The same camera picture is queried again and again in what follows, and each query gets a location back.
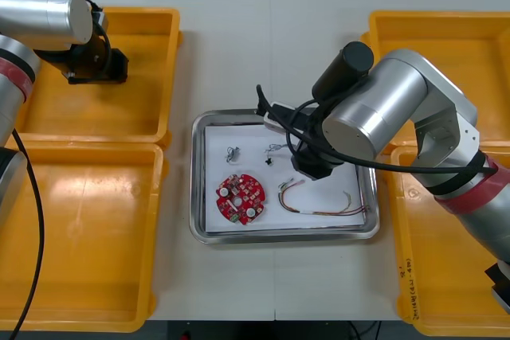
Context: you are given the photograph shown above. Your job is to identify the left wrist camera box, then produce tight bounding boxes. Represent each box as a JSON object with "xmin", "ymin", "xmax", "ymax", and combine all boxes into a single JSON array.
[{"xmin": 92, "ymin": 10, "xmax": 109, "ymax": 31}]

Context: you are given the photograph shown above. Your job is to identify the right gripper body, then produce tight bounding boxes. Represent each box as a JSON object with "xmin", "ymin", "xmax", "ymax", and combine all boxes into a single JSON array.
[{"xmin": 291, "ymin": 143, "xmax": 345, "ymax": 182}]

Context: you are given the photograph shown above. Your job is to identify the metal solenoid with short cable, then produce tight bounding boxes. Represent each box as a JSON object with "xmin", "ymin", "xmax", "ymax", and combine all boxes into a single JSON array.
[{"xmin": 224, "ymin": 143, "xmax": 242, "ymax": 166}]

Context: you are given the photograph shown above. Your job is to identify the white paper sheet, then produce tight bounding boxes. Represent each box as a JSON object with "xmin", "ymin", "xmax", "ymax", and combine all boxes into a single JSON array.
[{"xmin": 203, "ymin": 123, "xmax": 366, "ymax": 233}]

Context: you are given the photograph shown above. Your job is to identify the steel tray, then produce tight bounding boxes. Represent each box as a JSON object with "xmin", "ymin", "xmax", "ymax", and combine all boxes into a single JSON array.
[{"xmin": 190, "ymin": 107, "xmax": 382, "ymax": 245}]

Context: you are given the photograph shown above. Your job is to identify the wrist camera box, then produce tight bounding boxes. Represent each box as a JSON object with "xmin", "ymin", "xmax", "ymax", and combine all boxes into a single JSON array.
[
  {"xmin": 261, "ymin": 102, "xmax": 294, "ymax": 134},
  {"xmin": 92, "ymin": 10, "xmax": 109, "ymax": 31}
]

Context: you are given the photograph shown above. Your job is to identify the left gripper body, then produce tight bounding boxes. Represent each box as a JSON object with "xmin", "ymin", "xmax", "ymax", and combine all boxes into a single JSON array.
[{"xmin": 67, "ymin": 47, "xmax": 129, "ymax": 85}]

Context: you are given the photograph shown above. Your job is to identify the red-yellow-black wire harness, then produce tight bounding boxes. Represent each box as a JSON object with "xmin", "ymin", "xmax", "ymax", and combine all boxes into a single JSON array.
[{"xmin": 277, "ymin": 178, "xmax": 370, "ymax": 217}]

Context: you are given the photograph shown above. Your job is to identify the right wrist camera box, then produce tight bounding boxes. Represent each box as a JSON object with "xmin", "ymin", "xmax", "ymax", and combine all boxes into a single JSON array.
[{"xmin": 261, "ymin": 102, "xmax": 294, "ymax": 134}]

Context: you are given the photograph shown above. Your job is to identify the grey-white twisted wire harness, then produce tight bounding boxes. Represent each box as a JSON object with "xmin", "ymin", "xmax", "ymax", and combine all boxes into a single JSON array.
[{"xmin": 264, "ymin": 141, "xmax": 294, "ymax": 166}]

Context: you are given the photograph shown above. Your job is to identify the yellow-orange plastic bin with handwriting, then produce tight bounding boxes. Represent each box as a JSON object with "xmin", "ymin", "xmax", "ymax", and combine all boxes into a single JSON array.
[{"xmin": 382, "ymin": 147, "xmax": 510, "ymax": 338}]

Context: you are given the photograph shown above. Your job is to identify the round red circuit board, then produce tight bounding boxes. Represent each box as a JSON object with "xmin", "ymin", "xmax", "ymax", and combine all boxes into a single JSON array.
[{"xmin": 214, "ymin": 172, "xmax": 270, "ymax": 225}]

